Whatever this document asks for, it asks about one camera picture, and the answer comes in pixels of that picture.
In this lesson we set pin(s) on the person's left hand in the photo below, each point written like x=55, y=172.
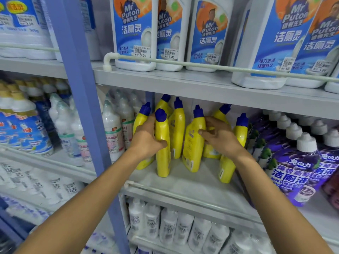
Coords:
x=143, y=142

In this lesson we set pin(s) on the person's right hand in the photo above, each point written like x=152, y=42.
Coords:
x=225, y=141

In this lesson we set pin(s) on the person's right thumb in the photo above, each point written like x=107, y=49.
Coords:
x=203, y=133

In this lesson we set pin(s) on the person's left thumb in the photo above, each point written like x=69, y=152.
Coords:
x=161, y=144

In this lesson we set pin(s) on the yellow blue-capped cleaner bottle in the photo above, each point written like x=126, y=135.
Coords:
x=163, y=163
x=192, y=149

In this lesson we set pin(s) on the person's right forearm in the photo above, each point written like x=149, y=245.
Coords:
x=272, y=208

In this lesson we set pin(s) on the person's left forearm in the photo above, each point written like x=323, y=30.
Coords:
x=84, y=208

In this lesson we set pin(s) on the row of yellow bottles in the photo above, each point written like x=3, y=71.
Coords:
x=177, y=129

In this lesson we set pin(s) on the grey metal shelf board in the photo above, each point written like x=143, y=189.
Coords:
x=67, y=171
x=211, y=87
x=31, y=67
x=198, y=187

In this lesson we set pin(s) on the row of pink-label white bottles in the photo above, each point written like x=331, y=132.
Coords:
x=114, y=132

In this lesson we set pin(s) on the row of green-capped dark bottles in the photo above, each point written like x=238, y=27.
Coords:
x=265, y=154

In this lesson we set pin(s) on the row of plain white bottles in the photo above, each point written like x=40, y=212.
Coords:
x=185, y=227

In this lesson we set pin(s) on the row of translucent white bottles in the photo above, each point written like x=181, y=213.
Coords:
x=66, y=129

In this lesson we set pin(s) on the row of white-capped purple bottles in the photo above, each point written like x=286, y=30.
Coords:
x=299, y=166

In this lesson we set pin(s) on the blue metal shelf upright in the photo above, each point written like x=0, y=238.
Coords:
x=79, y=84

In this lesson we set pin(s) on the row of large white jugs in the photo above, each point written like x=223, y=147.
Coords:
x=135, y=31

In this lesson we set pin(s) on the row of grey-print white bottles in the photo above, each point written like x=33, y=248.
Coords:
x=39, y=182

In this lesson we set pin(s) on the row of gold-capped blue-label bottles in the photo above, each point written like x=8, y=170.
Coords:
x=23, y=126

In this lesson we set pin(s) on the dark red bottle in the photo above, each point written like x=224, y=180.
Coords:
x=333, y=191

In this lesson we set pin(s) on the row of yellow-badge white jugs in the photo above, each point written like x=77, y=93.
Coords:
x=26, y=29

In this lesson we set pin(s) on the white shelf guard rail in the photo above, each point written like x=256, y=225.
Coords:
x=201, y=66
x=29, y=47

